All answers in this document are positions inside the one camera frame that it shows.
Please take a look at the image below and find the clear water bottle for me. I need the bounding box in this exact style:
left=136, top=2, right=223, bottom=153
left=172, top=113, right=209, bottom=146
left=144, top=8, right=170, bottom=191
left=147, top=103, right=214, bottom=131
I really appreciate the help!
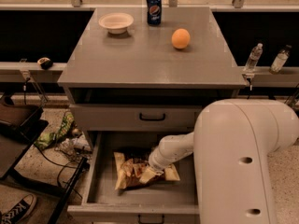
left=243, top=43, right=263, bottom=73

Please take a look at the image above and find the closed grey upper drawer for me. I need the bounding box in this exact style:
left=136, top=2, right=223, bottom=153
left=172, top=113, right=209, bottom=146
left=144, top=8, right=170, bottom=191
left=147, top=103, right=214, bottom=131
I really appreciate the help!
left=70, top=104, right=202, bottom=133

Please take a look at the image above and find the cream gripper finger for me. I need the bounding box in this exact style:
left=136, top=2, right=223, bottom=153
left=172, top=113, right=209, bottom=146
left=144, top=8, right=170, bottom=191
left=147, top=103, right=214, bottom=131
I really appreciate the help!
left=139, top=167, right=159, bottom=184

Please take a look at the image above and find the dark brown bin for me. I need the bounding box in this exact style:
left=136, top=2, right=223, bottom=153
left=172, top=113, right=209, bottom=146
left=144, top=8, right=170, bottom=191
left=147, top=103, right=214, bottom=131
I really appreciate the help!
left=0, top=102, right=43, bottom=140

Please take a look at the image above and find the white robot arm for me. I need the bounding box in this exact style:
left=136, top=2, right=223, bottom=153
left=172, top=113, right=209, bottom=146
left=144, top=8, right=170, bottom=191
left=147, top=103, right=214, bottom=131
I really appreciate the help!
left=147, top=99, right=299, bottom=224

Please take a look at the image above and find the black white sneaker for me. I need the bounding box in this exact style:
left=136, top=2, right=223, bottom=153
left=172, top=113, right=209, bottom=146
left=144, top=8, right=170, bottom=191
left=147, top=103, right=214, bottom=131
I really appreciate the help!
left=1, top=194, right=36, bottom=224

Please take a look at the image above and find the blue Pepsi can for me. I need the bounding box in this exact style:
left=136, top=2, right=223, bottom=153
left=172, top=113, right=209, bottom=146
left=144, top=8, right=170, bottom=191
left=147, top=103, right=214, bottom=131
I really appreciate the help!
left=146, top=0, right=162, bottom=25

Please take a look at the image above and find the black tripod leg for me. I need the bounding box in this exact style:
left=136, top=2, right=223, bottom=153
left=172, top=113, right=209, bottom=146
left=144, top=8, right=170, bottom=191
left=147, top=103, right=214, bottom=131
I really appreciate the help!
left=48, top=158, right=87, bottom=224

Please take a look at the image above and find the open grey drawer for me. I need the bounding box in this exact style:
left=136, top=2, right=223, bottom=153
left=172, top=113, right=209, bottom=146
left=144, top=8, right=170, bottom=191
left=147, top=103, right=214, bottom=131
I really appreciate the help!
left=67, top=132, right=199, bottom=224

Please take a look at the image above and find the brown chip bag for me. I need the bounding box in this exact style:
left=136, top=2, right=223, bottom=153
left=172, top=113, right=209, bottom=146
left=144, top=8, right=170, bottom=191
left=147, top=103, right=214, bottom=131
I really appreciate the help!
left=114, top=147, right=180, bottom=189

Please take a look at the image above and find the yellow black tape measure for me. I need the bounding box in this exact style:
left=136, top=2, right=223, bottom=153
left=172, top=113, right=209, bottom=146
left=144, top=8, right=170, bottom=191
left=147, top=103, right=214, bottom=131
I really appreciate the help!
left=37, top=57, right=53, bottom=70

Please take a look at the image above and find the grey drawer cabinet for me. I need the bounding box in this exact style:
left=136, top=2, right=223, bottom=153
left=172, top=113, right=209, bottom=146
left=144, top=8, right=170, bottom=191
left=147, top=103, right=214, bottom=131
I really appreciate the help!
left=57, top=6, right=248, bottom=224

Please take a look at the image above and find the white paper bowl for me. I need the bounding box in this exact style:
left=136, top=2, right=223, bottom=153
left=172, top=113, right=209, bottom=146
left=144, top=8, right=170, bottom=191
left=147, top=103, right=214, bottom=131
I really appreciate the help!
left=98, top=13, right=134, bottom=35

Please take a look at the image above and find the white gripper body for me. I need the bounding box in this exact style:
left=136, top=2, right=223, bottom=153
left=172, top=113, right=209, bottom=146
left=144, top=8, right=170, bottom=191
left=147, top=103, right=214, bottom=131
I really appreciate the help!
left=149, top=147, right=174, bottom=171

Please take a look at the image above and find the orange fruit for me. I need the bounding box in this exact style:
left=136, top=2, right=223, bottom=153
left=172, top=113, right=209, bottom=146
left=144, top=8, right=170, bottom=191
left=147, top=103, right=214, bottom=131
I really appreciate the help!
left=172, top=28, right=191, bottom=49

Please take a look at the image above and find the green chip bag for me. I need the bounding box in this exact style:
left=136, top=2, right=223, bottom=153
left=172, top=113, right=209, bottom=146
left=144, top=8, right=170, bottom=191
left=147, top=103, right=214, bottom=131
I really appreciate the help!
left=34, top=111, right=75, bottom=150

